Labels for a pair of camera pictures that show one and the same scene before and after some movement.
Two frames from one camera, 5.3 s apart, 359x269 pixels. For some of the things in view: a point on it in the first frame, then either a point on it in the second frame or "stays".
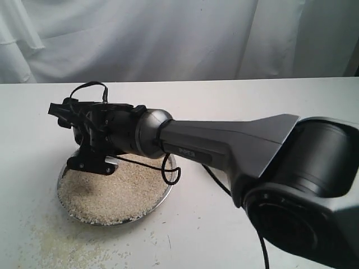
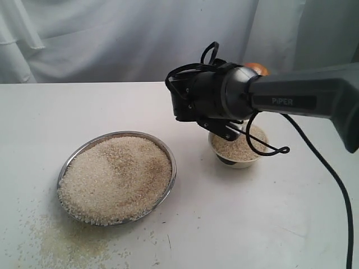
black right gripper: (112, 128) → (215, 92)
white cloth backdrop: (47, 41) stays
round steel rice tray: (137, 186) stays
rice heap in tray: (128, 193) stays
